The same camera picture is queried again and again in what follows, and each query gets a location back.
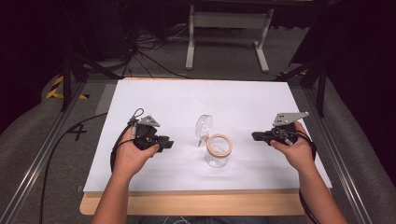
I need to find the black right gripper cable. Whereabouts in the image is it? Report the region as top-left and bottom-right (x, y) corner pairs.
(293, 130), (321, 224)

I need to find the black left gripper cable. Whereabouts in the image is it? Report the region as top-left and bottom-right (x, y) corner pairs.
(109, 107), (146, 174)

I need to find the black floor cable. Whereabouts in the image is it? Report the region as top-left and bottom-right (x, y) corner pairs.
(38, 112), (108, 224)

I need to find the bundle of black floor cables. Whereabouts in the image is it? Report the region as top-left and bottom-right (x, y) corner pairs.
(120, 21), (191, 80)

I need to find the white table cover sheet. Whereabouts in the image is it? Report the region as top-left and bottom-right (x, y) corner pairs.
(83, 79), (332, 193)

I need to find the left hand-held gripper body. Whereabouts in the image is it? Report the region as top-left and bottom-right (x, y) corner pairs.
(128, 115), (162, 152)

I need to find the white metal desk frame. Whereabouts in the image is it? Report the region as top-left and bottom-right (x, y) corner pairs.
(185, 4), (275, 75)

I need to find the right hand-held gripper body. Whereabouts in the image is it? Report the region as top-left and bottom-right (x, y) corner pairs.
(270, 111), (311, 147)

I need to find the clear glass jar hinged lid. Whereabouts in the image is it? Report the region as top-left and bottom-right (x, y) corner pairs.
(194, 114), (234, 169)

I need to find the person's right hand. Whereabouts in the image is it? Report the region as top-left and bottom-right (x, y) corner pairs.
(269, 120), (316, 173)

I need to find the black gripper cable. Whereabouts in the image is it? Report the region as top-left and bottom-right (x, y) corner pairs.
(109, 107), (146, 174)
(293, 130), (321, 224)

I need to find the black metal stand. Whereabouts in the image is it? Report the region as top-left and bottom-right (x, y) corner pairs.
(59, 46), (123, 113)
(275, 57), (329, 119)

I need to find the person's left hand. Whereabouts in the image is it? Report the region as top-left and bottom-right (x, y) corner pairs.
(113, 126), (161, 181)

